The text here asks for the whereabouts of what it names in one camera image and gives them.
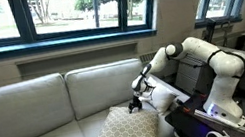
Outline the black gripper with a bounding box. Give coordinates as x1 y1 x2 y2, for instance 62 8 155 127
125 93 145 115

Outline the octagon patterned beige pillow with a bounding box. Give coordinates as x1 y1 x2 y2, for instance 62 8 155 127
82 98 163 137

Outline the plain cream pillow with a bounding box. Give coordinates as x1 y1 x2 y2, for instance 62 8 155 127
137 80 182 120

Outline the narrow grey couch back cushion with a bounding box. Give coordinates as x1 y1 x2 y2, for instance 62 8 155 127
63 57 152 122

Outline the wide grey couch back cushion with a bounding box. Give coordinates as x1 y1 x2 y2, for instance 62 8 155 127
0 71 79 137

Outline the orange black clamp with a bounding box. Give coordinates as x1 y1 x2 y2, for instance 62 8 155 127
174 96 194 116

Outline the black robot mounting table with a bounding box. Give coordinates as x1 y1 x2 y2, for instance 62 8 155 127
160 84 245 137

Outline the grey metal filing cabinet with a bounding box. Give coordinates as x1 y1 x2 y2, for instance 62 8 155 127
170 48 221 100

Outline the thin metal stand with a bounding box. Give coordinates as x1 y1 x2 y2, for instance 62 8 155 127
219 20 236 48

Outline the wide blue framed window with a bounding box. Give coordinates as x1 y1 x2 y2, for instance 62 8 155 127
0 0 166 64

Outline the wall radiator vent grille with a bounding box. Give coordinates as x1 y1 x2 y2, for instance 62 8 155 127
138 50 161 65

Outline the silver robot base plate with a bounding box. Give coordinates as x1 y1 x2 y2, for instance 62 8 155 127
193 101 245 137

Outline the black camera stand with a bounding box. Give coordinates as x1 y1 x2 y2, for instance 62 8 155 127
198 17 221 45

